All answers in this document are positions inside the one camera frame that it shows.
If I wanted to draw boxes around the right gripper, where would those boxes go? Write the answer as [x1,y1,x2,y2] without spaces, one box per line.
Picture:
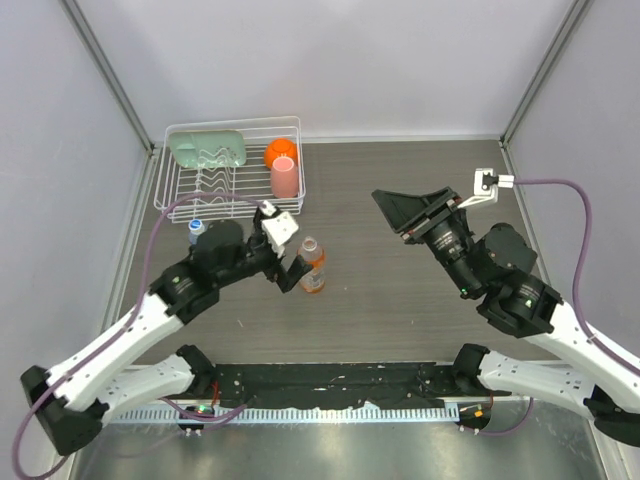
[373,186,482,297]

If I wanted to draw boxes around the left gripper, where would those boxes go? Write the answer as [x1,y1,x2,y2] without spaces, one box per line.
[215,211,312,291]

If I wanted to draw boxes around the orange drink bottle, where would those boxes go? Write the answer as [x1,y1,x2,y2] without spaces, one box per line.
[298,236,326,293]

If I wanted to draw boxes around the blue label water bottle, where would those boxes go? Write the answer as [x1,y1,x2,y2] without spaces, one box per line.
[188,219,207,246]

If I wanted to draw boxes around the white blue bottle cap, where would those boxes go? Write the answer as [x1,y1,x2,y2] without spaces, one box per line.
[188,219,206,235]

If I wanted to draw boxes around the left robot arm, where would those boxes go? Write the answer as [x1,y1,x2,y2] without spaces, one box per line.
[21,212,310,456]

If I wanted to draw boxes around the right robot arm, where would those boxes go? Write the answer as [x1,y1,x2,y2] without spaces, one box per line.
[372,185,639,446]

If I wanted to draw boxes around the pink cup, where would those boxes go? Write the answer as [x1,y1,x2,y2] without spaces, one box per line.
[270,156,299,199]

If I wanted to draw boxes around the orange bowl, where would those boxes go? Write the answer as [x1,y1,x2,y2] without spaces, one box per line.
[263,138,298,169]

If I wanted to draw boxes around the green plastic tray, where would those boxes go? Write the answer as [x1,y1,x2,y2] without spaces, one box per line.
[167,130,246,169]

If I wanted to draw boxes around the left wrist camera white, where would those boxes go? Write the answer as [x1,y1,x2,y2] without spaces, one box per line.
[258,201,299,259]

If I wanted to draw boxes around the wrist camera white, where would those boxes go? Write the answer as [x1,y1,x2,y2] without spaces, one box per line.
[458,168,515,209]
[258,201,299,259]

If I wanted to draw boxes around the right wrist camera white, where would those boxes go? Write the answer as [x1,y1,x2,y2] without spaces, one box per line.
[458,168,515,209]

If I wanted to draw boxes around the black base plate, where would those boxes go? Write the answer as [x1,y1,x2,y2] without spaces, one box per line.
[164,360,501,411]

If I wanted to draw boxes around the white wire dish rack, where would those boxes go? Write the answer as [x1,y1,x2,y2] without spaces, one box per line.
[153,116,306,224]

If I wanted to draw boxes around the white slotted cable duct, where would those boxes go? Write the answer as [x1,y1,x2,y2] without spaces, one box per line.
[111,402,459,425]

